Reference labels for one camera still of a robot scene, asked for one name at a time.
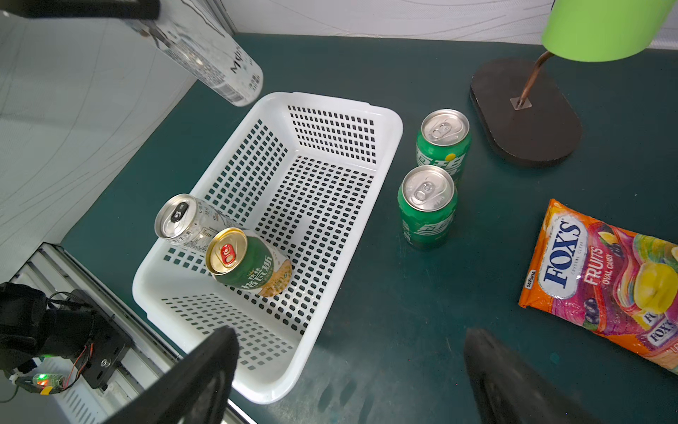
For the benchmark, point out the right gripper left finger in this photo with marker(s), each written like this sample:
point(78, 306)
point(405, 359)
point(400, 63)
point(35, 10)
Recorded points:
point(196, 390)

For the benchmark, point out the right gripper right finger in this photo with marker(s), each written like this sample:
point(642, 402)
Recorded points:
point(507, 390)

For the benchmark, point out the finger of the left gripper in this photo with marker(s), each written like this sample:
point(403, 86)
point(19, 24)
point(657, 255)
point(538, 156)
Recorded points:
point(97, 9)

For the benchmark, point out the silver can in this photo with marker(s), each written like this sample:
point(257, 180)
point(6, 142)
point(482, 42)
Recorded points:
point(191, 223)
point(187, 33)

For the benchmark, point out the gold top green can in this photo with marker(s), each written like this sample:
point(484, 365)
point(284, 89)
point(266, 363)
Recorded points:
point(241, 259)

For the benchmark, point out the silver can front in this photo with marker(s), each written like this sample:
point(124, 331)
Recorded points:
point(191, 223)

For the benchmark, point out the green can front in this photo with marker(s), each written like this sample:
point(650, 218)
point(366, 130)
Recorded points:
point(427, 199)

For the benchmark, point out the white perforated plastic basket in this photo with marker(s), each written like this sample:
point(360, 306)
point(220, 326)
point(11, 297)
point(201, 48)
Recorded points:
point(304, 172)

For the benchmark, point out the fruit candy bag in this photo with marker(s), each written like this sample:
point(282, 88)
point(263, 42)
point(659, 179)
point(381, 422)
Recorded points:
point(618, 284)

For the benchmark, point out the black metal cup stand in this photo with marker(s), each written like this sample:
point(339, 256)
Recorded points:
point(528, 120)

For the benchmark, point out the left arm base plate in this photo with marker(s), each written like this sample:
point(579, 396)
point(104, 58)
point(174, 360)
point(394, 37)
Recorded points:
point(110, 343)

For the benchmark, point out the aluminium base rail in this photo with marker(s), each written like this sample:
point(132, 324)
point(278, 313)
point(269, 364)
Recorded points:
point(52, 270)

